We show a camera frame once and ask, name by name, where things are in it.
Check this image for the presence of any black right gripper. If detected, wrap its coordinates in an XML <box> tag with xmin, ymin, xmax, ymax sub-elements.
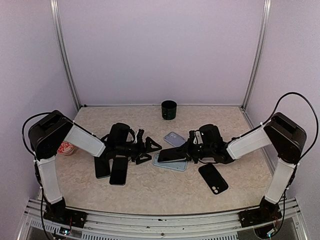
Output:
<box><xmin>173</xmin><ymin>137</ymin><xmax>214</xmax><ymax>164</ymax></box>

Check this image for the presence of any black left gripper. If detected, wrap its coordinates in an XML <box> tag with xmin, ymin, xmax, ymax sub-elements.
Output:
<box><xmin>116</xmin><ymin>136</ymin><xmax>162</xmax><ymax>164</ymax></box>

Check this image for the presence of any black phone white back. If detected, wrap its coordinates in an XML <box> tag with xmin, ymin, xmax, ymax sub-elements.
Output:
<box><xmin>158</xmin><ymin>148</ymin><xmax>187</xmax><ymax>163</ymax></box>

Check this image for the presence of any light blue phone case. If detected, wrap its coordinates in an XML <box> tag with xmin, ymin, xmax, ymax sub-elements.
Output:
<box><xmin>152</xmin><ymin>153</ymin><xmax>187</xmax><ymax>172</ymax></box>

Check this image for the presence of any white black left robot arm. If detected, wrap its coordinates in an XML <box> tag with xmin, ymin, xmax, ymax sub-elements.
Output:
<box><xmin>26</xmin><ymin>110</ymin><xmax>162</xmax><ymax>223</ymax></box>

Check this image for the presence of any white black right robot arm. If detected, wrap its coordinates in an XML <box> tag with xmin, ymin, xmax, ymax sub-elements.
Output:
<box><xmin>165</xmin><ymin>106</ymin><xmax>320</xmax><ymax>218</ymax></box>

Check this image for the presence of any lavender phone case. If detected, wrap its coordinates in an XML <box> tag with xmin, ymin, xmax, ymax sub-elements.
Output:
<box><xmin>163</xmin><ymin>131</ymin><xmax>186</xmax><ymax>147</ymax></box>

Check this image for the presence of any black phone dark edge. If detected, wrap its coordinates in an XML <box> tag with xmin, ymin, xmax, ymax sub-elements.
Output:
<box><xmin>109</xmin><ymin>157</ymin><xmax>129</xmax><ymax>186</ymax></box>

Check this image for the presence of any black phone green edge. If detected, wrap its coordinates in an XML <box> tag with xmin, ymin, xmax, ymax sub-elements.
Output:
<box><xmin>94</xmin><ymin>157</ymin><xmax>111</xmax><ymax>179</ymax></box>

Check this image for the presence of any black phone case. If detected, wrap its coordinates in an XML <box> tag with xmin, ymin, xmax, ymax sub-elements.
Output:
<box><xmin>198</xmin><ymin>163</ymin><xmax>229</xmax><ymax>195</ymax></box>

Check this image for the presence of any dark green cup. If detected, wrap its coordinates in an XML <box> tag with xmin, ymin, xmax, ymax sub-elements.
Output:
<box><xmin>161</xmin><ymin>100</ymin><xmax>177</xmax><ymax>121</ymax></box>

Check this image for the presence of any red white patterned bowl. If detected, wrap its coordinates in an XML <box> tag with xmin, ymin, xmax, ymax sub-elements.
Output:
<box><xmin>57</xmin><ymin>141</ymin><xmax>76</xmax><ymax>156</ymax></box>

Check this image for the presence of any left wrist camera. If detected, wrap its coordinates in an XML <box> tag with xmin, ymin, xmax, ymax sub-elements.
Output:
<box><xmin>134</xmin><ymin>129</ymin><xmax>145</xmax><ymax>144</ymax></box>

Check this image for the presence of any front aluminium rail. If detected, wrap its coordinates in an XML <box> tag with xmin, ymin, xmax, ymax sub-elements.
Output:
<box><xmin>15</xmin><ymin>198</ymin><xmax>311</xmax><ymax>240</ymax></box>

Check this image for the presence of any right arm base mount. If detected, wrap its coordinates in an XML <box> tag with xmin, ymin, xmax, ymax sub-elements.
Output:
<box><xmin>238</xmin><ymin>208</ymin><xmax>282</xmax><ymax>228</ymax></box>

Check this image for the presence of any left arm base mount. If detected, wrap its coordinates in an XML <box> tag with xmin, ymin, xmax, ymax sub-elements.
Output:
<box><xmin>43</xmin><ymin>206</ymin><xmax>87</xmax><ymax>229</ymax></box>

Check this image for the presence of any right aluminium frame post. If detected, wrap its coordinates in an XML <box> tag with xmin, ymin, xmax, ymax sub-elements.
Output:
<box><xmin>241</xmin><ymin>0</ymin><xmax>272</xmax><ymax>111</ymax></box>

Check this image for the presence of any aluminium frame post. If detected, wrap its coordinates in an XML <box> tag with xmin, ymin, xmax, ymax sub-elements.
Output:
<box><xmin>241</xmin><ymin>0</ymin><xmax>272</xmax><ymax>111</ymax></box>
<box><xmin>50</xmin><ymin>0</ymin><xmax>82</xmax><ymax>111</ymax></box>

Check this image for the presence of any left aluminium frame post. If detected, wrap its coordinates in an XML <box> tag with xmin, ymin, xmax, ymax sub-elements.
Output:
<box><xmin>50</xmin><ymin>0</ymin><xmax>82</xmax><ymax>111</ymax></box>

